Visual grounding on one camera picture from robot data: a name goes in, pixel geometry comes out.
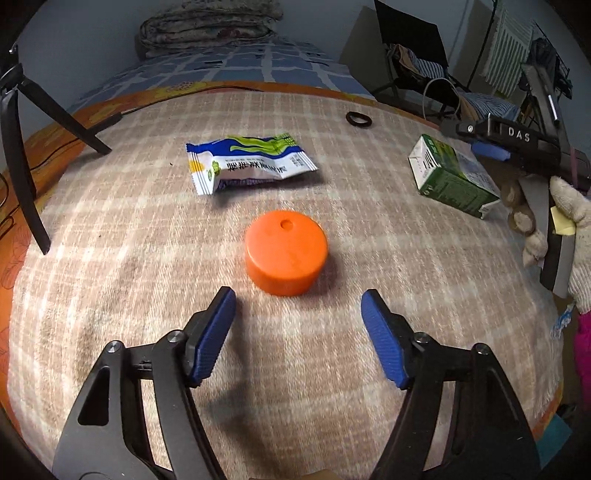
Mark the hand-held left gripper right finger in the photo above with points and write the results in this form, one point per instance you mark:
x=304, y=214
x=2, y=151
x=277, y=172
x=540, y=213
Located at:
x=383, y=337

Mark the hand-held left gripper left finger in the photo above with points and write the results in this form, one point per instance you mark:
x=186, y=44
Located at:
x=212, y=337

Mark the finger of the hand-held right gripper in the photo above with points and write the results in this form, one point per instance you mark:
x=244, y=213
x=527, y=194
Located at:
x=491, y=151
x=542, y=97

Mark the green white carton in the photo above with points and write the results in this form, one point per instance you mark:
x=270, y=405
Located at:
x=455, y=184

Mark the orange round lid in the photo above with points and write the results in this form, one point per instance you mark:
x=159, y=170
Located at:
x=286, y=249

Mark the white blue green snack wrapper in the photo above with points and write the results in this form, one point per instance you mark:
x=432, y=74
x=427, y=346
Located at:
x=249, y=161

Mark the person's right hand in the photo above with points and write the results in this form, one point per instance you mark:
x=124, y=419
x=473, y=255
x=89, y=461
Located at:
x=581, y=240

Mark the dark hanging garment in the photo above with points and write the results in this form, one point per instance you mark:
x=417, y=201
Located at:
x=540, y=60

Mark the blue striped cloth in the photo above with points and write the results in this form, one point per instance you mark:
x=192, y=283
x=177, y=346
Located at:
x=494, y=108

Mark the green striped towel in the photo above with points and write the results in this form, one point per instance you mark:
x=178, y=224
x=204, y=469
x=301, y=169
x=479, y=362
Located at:
x=508, y=50

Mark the black drying rack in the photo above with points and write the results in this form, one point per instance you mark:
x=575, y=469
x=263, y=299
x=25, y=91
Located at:
x=485, y=44

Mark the beige plaid fringed cloth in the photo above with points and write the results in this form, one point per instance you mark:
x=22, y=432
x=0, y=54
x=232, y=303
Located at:
x=300, y=392

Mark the black folding chair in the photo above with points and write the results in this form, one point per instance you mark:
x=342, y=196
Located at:
x=411, y=32

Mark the brown cardboard panel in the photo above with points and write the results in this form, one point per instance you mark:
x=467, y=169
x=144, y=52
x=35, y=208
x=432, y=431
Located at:
x=364, y=50

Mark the bed with blue checked sheet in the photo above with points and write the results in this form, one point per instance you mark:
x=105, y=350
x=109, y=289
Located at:
x=240, y=64

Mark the folded floral quilt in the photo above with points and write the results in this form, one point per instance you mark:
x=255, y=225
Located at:
x=207, y=27

